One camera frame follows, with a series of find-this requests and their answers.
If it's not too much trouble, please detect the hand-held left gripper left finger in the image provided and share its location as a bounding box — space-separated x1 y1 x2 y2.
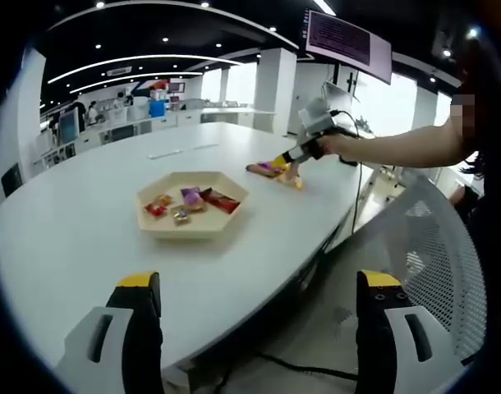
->
55 270 165 394

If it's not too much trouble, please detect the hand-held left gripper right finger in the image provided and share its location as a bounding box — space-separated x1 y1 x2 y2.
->
355 268 465 394

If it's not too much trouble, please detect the orange snack food packet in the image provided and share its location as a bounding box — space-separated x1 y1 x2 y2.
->
274 166 306 190

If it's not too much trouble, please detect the long dark red food packet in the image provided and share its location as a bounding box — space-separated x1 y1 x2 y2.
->
199 187 241 215

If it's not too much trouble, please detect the beige hexagonal container tray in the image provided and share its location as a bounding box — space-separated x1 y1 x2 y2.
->
135 170 251 242

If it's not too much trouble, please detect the gold brown snack food packet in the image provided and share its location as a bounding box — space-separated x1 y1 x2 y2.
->
171 204 193 227

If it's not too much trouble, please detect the small red snack food packet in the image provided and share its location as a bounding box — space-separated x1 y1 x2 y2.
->
143 195 173 218

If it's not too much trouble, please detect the person's right hand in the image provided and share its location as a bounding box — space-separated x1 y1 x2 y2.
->
319 134 361 159

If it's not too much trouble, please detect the large hanging display screen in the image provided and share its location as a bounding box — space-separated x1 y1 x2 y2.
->
302 10 394 86

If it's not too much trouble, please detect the grey mesh chair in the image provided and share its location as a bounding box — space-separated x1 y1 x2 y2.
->
352 172 488 364

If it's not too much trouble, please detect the white office desk row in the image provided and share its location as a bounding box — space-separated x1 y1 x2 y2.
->
40 110 202 165

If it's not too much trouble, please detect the person's dark-clothed torso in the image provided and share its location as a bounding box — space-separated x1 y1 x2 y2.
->
453 61 501 362

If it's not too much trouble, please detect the white-framed computer monitor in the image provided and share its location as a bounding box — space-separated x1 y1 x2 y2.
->
57 107 82 144

